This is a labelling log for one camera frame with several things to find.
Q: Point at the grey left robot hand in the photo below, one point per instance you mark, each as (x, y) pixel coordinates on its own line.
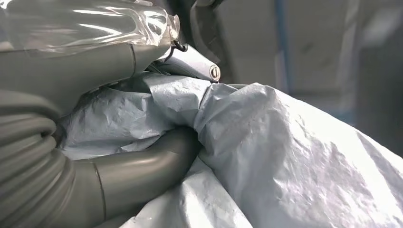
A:
(78, 69)

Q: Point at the large white courier package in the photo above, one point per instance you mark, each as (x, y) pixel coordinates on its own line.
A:
(283, 157)

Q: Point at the clear plastic film left wrist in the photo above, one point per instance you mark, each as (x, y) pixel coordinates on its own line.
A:
(78, 25)

